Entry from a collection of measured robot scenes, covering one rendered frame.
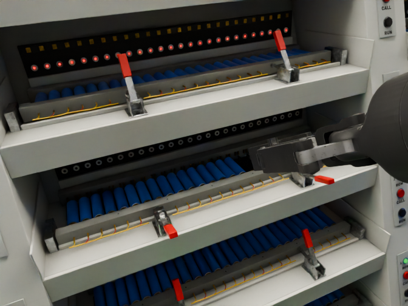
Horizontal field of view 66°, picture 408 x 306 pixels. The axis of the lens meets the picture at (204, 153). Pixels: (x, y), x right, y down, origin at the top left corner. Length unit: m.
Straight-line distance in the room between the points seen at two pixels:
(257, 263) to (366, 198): 0.27
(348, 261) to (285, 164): 0.48
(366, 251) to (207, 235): 0.37
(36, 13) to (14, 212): 0.25
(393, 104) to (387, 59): 0.48
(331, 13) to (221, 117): 0.34
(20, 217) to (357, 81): 0.59
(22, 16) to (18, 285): 0.35
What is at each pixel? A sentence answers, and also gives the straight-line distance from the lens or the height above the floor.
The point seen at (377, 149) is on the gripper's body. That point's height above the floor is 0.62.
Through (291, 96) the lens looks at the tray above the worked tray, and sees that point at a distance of 0.56.
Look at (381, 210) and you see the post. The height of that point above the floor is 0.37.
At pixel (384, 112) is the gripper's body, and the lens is 0.22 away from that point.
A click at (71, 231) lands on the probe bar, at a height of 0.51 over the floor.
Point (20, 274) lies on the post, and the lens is 0.51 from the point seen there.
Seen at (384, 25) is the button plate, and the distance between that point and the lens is 0.69.
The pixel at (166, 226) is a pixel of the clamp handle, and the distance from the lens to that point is 0.46.
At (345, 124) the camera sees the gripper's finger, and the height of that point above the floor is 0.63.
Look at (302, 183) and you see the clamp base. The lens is 0.59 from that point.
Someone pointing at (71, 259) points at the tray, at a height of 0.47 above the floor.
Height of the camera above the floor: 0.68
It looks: 11 degrees down
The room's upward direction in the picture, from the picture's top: 11 degrees counter-clockwise
